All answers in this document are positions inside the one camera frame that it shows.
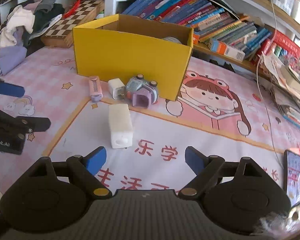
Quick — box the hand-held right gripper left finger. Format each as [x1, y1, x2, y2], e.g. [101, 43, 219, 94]
[5, 146, 113, 199]

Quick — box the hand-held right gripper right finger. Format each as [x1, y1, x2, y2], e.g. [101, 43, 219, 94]
[177, 146, 280, 197]

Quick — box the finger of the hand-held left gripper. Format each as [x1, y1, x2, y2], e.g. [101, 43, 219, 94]
[0, 72, 25, 97]
[0, 104, 52, 133]

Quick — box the white plastic block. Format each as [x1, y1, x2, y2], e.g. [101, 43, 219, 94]
[108, 103, 134, 149]

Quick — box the small pink stapler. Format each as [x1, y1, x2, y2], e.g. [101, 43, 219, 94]
[89, 76, 103, 102]

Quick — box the white charger adapter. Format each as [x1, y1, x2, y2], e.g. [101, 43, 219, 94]
[108, 78, 127, 100]

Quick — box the grey purple toy camera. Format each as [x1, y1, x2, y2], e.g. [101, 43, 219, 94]
[126, 74, 160, 110]

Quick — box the yellow cardboard box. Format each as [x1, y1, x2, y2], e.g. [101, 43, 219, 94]
[72, 14, 194, 102]

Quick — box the clear tape roll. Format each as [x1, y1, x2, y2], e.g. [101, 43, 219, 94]
[162, 37, 182, 45]

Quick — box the purple cloth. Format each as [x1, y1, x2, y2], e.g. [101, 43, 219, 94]
[0, 45, 28, 77]

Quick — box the pink printed tablecloth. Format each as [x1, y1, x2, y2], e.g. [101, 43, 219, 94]
[0, 44, 300, 205]

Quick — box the pile of clothes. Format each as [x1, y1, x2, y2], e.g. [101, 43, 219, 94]
[0, 0, 65, 55]

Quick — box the wooden chessboard box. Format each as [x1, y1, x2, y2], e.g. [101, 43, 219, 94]
[41, 0, 105, 48]

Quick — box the red tassel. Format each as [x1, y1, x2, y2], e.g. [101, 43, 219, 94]
[62, 0, 84, 18]

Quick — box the black smartphone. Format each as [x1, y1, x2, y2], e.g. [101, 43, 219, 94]
[284, 149, 300, 202]

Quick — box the blurred silver object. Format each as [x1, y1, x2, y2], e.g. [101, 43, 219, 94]
[260, 201, 300, 233]

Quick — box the orange white box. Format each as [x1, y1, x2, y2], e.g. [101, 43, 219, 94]
[208, 39, 246, 62]

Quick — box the stack of books and papers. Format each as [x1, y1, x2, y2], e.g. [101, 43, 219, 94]
[259, 52, 300, 135]

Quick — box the row of colourful books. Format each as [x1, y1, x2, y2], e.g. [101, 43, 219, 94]
[121, 0, 273, 55]

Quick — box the red box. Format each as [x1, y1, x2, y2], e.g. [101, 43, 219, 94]
[261, 30, 300, 60]

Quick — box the white cable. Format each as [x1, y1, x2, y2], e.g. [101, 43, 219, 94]
[256, 0, 287, 170]

